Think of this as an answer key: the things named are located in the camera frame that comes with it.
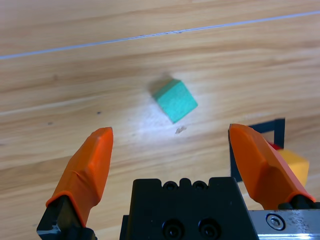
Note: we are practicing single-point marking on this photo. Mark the yellow cube block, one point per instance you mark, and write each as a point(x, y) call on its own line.
point(297, 165)

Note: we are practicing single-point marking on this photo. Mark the red cube block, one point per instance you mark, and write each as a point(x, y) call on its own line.
point(274, 146)

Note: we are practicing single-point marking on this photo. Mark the black tape square outline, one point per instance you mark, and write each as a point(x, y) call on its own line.
point(280, 130)

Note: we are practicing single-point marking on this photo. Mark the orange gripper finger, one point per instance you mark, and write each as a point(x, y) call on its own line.
point(87, 170)
point(260, 167)

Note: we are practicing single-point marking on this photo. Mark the green cube block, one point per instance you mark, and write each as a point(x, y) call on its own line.
point(177, 102)

